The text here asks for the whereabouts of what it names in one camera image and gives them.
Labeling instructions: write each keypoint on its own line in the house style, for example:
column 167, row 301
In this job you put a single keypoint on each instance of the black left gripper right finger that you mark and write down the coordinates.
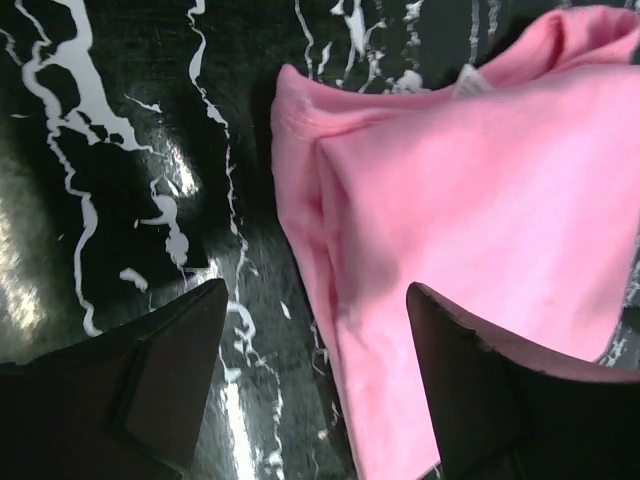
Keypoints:
column 504, row 407

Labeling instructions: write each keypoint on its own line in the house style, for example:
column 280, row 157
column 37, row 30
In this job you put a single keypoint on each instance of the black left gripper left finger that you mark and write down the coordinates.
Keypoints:
column 127, row 404

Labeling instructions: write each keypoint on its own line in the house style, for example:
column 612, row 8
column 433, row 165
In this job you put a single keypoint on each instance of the pink t shirt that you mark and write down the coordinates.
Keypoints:
column 514, row 193

